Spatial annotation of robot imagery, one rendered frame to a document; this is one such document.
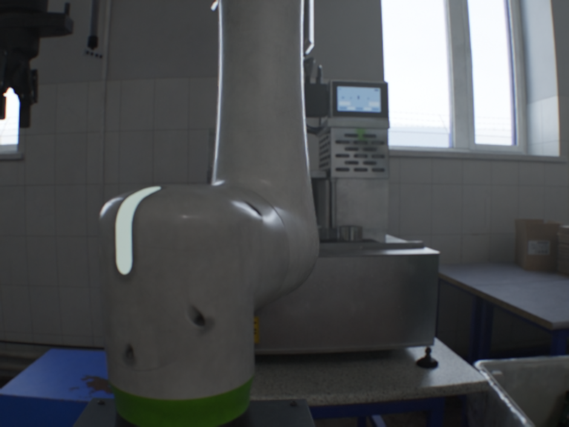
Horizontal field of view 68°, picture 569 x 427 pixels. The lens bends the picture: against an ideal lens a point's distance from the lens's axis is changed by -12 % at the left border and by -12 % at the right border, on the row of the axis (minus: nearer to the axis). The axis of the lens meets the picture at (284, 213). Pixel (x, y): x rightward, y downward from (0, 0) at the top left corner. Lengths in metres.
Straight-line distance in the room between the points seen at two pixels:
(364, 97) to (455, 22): 2.35
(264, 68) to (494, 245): 2.69
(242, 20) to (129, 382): 0.38
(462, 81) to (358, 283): 2.57
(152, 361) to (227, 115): 0.28
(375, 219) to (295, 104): 0.83
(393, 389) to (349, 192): 0.54
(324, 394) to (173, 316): 0.69
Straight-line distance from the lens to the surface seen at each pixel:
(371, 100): 1.32
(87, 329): 2.99
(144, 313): 0.35
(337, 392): 1.02
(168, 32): 2.90
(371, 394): 1.03
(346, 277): 1.09
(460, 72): 3.51
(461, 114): 3.45
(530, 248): 2.65
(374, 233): 1.33
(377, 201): 1.31
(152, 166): 2.76
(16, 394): 1.47
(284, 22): 0.54
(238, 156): 0.50
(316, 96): 1.32
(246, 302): 0.38
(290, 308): 1.09
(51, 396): 1.44
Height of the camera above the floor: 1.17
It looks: 3 degrees down
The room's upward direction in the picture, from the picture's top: straight up
